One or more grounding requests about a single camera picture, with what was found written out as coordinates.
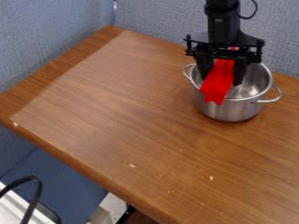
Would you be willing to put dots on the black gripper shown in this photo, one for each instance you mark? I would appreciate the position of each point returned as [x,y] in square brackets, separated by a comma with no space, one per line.
[225,42]

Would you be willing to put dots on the red rectangular block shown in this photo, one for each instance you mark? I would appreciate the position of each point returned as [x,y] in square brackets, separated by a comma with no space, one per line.
[217,84]

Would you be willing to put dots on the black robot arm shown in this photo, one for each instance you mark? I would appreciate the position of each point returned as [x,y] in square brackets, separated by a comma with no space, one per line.
[225,9]

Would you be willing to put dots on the stainless steel pot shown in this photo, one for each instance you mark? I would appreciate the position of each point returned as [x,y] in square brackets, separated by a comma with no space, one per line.
[244,100]

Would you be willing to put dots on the white equipment under table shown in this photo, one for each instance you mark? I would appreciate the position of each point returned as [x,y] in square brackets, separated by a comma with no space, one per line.
[18,211]

